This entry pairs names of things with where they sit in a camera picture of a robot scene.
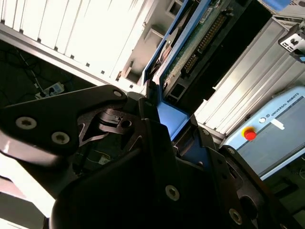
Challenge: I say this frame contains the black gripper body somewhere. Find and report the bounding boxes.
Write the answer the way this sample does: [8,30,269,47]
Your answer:
[46,147,229,229]

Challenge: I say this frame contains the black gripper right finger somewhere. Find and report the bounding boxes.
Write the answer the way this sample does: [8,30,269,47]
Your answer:
[190,114,302,229]

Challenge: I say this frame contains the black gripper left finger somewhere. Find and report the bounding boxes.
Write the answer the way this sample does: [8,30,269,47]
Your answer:
[0,80,191,208]

